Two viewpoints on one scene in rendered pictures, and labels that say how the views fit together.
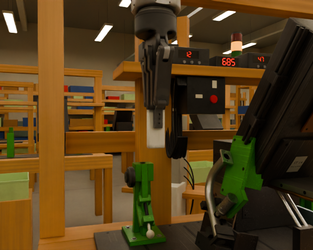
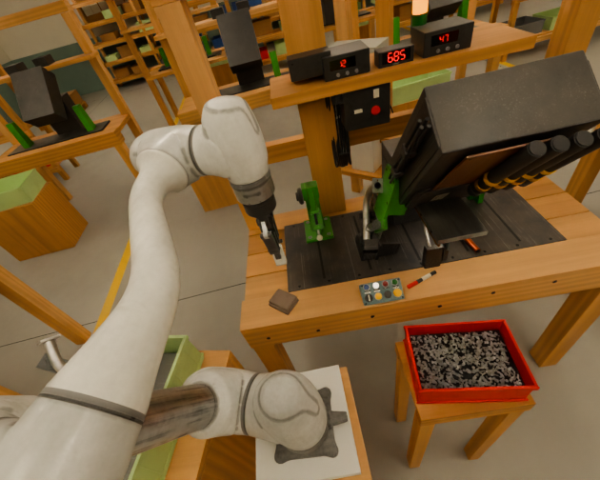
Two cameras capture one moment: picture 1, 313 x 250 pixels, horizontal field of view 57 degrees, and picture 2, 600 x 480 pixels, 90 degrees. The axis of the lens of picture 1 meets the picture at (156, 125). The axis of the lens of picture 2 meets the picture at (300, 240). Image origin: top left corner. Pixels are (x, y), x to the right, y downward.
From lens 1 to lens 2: 63 cm
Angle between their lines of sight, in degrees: 47
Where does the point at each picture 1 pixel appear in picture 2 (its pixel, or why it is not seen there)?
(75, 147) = not seen: hidden behind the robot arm
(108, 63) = not seen: outside the picture
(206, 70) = (365, 82)
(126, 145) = (298, 151)
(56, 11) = (189, 45)
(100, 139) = (274, 151)
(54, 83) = not seen: hidden behind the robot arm
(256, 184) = (400, 211)
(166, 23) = (263, 212)
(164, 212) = (338, 203)
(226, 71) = (390, 75)
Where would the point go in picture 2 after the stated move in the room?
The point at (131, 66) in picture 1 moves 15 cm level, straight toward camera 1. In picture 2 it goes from (279, 102) to (270, 121)
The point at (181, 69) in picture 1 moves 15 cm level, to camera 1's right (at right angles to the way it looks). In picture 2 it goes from (334, 90) to (378, 83)
